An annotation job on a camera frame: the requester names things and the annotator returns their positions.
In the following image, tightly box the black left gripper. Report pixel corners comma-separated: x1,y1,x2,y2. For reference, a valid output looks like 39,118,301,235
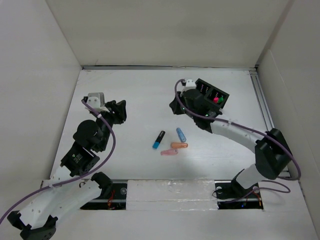
94,99,126,151

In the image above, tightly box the pastel blue highlighter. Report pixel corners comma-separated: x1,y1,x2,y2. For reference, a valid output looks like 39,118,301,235
176,127,187,143

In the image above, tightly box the pastel orange highlighter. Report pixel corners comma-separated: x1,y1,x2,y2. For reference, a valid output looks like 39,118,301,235
170,142,189,149

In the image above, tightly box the blue cap black highlighter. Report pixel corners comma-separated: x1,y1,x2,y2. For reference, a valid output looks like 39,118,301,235
152,130,166,150

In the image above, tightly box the pastel pink highlighter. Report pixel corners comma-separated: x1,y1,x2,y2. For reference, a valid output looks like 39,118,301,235
160,148,179,156

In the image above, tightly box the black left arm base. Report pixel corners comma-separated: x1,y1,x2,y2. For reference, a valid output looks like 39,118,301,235
6,211,60,240

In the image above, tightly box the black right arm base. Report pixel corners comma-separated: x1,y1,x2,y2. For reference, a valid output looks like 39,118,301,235
212,182,264,210

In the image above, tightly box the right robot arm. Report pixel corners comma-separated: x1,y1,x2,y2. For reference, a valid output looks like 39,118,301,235
170,87,293,197

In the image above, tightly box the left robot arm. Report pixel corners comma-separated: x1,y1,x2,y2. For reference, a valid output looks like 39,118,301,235
7,92,127,240

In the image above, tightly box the black two-compartment organizer box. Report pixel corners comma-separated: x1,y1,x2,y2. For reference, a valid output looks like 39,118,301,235
195,78,230,112

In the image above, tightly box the white foam block front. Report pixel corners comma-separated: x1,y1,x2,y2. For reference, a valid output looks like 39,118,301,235
126,179,218,211

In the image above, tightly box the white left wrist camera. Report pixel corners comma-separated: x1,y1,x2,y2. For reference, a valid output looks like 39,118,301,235
86,92,109,113

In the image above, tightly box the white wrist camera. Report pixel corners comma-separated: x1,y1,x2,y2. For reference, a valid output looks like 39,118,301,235
86,92,109,113
181,78,197,92

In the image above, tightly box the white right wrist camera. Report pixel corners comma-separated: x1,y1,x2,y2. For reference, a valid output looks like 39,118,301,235
181,78,197,92

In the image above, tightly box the aluminium rail along wall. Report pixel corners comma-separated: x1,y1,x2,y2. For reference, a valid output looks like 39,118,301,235
82,65,257,71

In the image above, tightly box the aluminium rail right side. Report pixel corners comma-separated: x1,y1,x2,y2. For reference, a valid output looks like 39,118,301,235
249,69,291,178

